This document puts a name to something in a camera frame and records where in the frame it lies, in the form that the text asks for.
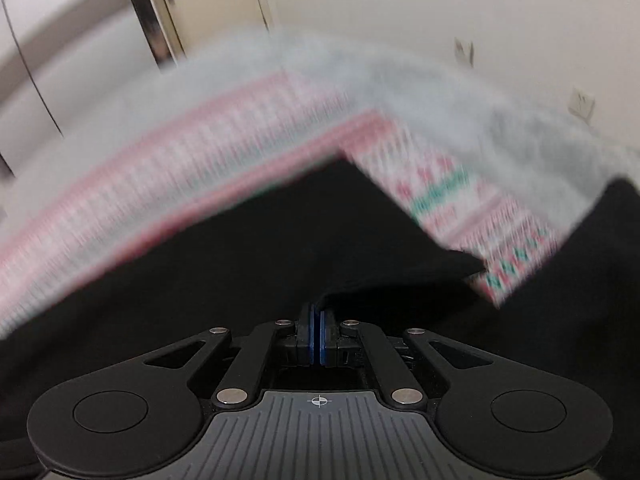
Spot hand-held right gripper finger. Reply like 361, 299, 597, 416
142, 304, 319, 408
320, 310, 493, 408

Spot black pants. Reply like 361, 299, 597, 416
0, 157, 640, 480

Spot pink white patterned blanket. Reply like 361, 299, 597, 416
0, 72, 561, 341

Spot grey bed sheet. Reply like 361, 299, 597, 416
0, 27, 626, 246

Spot cream door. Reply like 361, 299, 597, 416
137, 0, 273, 61

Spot white wardrobe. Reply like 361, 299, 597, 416
0, 0, 166, 176

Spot grey wall fixture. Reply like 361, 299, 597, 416
454, 36, 476, 67

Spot white wall socket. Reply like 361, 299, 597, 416
568, 86, 596, 122

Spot dark door frame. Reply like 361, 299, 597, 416
117, 0, 176, 68

